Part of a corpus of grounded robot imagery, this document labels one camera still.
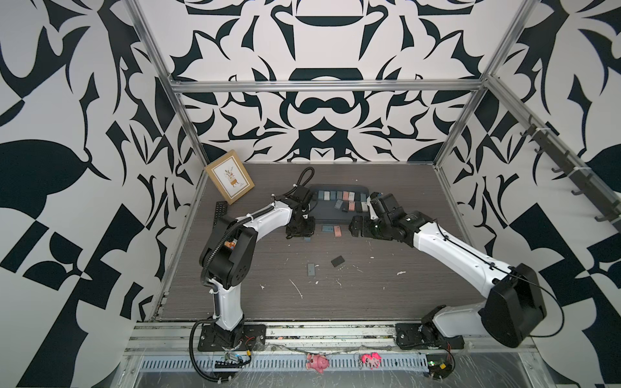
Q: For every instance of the wooden picture frame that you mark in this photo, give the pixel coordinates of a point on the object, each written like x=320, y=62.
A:
x=230, y=177

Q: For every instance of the small circuit board left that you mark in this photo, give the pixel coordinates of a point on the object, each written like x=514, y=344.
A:
x=232, y=361

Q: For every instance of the white slotted cable duct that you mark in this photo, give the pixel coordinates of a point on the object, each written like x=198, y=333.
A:
x=412, y=362

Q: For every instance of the pink toy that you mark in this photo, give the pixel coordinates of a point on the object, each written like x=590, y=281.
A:
x=370, y=361
x=317, y=362

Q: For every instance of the dark grey storage tray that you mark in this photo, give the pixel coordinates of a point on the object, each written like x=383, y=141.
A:
x=324, y=211

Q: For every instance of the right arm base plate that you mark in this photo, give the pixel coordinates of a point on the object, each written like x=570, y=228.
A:
x=414, y=336

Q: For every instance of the small circuit board right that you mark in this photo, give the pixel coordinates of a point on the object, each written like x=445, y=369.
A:
x=439, y=369

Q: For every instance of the black remote control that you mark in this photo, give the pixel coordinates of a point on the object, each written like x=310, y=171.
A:
x=220, y=210

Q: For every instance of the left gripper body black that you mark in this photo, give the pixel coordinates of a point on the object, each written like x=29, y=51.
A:
x=305, y=228

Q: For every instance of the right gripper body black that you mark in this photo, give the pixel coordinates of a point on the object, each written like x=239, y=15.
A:
x=372, y=228

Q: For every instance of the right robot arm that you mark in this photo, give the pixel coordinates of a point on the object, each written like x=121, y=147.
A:
x=513, y=303

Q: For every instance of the black wall hook rail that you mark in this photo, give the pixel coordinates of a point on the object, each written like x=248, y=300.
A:
x=569, y=165

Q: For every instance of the pink toy right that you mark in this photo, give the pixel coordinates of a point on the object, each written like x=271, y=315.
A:
x=370, y=361

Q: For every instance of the small circuit board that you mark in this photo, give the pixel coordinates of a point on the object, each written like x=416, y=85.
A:
x=439, y=369
x=232, y=361

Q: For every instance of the pink toy left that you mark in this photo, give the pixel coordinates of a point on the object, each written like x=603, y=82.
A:
x=317, y=362

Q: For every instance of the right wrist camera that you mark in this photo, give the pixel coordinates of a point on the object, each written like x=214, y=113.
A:
x=374, y=206

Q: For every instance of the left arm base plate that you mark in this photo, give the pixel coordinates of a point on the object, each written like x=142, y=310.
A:
x=213, y=338

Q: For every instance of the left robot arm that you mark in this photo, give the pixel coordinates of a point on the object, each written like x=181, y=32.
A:
x=227, y=257

